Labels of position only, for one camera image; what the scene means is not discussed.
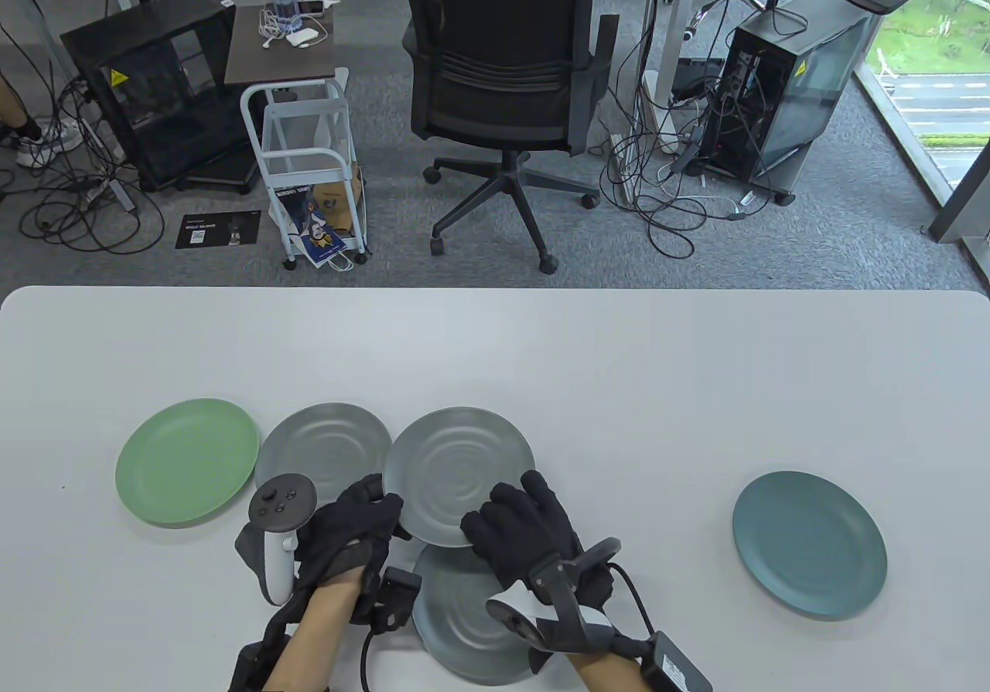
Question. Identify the person's right hand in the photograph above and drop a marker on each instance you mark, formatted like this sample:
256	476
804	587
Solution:
526	522

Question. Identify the person's left hand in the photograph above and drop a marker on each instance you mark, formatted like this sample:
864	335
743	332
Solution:
348	522

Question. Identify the grey white handheld controller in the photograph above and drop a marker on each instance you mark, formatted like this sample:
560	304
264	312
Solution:
278	502
514	618

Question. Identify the grey plate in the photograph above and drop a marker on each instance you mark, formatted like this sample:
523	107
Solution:
325	444
456	622
456	468

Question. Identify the green plate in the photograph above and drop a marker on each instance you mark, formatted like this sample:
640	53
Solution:
186	460

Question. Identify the teal plate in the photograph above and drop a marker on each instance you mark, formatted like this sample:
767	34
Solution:
808	545

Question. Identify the person's right forearm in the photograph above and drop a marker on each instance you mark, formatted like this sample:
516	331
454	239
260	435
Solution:
611	673

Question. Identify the person's left forearm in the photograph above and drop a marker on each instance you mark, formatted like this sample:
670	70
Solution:
309	638

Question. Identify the black wrist sensor box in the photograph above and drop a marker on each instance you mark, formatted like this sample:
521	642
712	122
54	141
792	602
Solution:
677	665
246	669

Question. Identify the blue printed bag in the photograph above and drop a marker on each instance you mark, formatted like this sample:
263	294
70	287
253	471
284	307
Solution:
309	228

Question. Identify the brown paper bag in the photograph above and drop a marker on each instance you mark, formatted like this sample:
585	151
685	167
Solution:
340	205

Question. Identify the black printed flyer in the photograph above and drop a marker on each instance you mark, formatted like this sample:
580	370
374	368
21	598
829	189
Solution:
216	230

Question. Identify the white rolling cart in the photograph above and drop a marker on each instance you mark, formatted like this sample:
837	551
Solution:
302	155

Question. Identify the grey power strip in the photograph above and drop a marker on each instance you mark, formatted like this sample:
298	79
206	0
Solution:
122	196

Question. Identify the black glass-panel cabinet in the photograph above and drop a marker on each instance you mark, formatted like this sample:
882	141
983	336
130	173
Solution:
155	104

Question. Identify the brown side table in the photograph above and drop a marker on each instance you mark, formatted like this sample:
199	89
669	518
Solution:
278	62

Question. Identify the black floor box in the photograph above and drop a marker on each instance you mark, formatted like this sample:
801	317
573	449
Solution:
696	77

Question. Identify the black office chair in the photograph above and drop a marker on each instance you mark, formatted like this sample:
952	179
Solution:
503	42

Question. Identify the white power bank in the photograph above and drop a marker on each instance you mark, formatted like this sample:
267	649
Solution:
302	37

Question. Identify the black computer tower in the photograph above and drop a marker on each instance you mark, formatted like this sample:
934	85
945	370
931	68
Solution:
804	89

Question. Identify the black smartphone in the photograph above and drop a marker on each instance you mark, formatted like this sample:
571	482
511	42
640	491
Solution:
312	5

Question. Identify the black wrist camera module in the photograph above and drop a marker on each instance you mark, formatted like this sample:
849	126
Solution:
390	595

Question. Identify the grey window frame post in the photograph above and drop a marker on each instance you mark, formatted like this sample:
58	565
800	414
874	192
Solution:
963	209

